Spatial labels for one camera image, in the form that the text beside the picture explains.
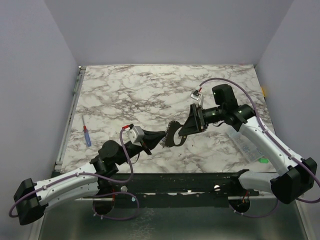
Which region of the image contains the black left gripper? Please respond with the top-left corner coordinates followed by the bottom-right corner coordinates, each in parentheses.
top-left (116, 129), bottom-right (166, 167)

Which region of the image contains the key with green tag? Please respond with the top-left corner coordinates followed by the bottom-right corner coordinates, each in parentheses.
top-left (258, 158), bottom-right (269, 164)

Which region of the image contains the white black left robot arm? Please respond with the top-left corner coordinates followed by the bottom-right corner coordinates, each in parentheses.
top-left (8, 126), bottom-right (166, 226)

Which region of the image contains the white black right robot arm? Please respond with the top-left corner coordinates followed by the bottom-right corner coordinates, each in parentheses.
top-left (178, 84), bottom-right (317, 204)

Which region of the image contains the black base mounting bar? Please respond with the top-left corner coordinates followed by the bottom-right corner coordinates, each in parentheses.
top-left (92, 172), bottom-right (259, 212)

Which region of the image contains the clear plastic box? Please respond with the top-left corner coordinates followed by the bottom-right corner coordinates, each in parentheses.
top-left (226, 128), bottom-right (264, 163)

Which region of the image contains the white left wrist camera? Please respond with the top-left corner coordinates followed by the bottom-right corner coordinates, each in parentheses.
top-left (126, 126), bottom-right (145, 146)

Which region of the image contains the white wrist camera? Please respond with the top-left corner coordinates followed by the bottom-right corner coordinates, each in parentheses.
top-left (126, 126), bottom-right (145, 146)
top-left (190, 86), bottom-right (204, 107)

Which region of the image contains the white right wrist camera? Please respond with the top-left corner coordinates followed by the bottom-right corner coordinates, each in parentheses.
top-left (190, 86), bottom-right (204, 107)

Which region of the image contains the blue handled screwdriver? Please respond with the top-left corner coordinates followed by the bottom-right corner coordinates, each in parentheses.
top-left (81, 115), bottom-right (92, 147)

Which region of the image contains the front aluminium frame rail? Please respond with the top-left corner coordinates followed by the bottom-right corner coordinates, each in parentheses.
top-left (41, 176), bottom-right (305, 201)

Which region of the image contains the aluminium table edge rail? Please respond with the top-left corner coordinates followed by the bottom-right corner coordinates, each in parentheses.
top-left (53, 66), bottom-right (87, 172)

